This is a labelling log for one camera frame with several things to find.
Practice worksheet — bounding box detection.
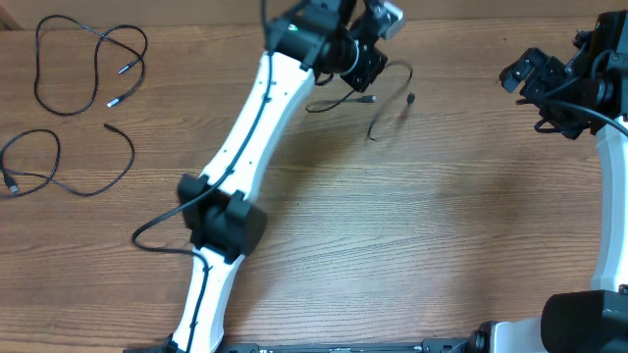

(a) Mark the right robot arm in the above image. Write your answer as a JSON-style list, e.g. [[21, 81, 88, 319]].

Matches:
[[451, 10, 627, 352]]

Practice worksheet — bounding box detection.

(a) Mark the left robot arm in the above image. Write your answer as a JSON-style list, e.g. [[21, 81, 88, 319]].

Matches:
[[131, 1, 405, 352]]

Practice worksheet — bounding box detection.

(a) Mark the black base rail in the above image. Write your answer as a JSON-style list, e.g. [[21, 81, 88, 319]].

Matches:
[[217, 338, 467, 353]]

